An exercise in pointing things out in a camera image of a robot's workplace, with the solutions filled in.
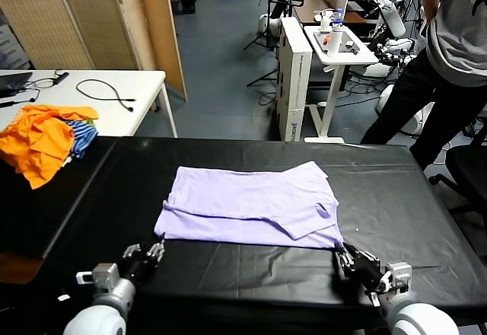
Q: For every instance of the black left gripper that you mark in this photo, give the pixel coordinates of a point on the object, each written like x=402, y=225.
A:
x=139, y=268

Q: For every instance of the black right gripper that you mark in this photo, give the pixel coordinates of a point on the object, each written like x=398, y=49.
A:
x=363, y=272

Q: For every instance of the lavender t-shirt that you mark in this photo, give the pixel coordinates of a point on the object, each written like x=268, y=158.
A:
x=247, y=198

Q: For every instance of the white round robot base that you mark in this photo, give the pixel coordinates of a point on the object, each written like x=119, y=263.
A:
x=385, y=99

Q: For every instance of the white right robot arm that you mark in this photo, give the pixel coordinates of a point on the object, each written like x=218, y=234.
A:
x=418, y=320

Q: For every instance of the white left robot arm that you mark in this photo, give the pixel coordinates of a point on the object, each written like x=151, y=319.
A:
x=99, y=320

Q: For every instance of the black side table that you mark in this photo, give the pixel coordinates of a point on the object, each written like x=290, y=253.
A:
x=23, y=217

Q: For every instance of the blue striped garment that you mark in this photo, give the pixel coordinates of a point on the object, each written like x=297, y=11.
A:
x=84, y=137

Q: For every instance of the black table cover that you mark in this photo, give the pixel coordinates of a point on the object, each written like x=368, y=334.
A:
x=266, y=152

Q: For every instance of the black office chair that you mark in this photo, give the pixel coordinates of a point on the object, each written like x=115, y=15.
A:
x=468, y=167

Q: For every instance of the orange garment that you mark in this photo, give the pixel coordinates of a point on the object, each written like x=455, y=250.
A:
x=34, y=141

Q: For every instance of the small white standing desk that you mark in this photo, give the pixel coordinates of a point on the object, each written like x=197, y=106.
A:
x=331, y=95

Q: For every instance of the white table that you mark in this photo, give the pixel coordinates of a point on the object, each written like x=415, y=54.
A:
x=125, y=83

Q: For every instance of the tall white cardboard box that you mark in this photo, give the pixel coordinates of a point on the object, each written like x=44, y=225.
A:
x=295, y=83

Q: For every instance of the black laptop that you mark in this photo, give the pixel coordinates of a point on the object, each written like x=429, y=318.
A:
x=13, y=81

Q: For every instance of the white tumbler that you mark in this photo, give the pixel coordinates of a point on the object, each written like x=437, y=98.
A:
x=334, y=43

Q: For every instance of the grey tray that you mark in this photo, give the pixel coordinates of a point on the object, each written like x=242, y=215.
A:
x=319, y=43

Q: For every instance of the wooden folding screen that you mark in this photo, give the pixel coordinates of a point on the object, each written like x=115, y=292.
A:
x=95, y=15

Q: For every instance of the clear water bottle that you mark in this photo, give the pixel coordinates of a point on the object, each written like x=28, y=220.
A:
x=339, y=17

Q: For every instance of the white humanoid robot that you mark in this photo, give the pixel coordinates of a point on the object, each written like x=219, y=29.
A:
x=393, y=19

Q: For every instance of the black tripod stand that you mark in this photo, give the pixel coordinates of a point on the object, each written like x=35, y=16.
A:
x=270, y=26

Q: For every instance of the person in grey shirt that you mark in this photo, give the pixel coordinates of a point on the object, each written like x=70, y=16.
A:
x=456, y=26

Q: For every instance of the small white wheeled base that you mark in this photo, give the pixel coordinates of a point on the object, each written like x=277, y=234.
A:
x=266, y=23

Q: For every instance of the black bin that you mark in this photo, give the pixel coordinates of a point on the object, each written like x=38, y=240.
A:
x=188, y=2

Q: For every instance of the brown desk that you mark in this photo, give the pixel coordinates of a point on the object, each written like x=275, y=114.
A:
x=312, y=7

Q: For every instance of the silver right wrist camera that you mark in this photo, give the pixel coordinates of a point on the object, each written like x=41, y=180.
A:
x=397, y=274

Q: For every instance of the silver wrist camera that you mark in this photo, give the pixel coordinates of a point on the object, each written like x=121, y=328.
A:
x=102, y=274
x=397, y=274

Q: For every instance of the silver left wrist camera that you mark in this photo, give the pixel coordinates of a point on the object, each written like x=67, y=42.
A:
x=102, y=274

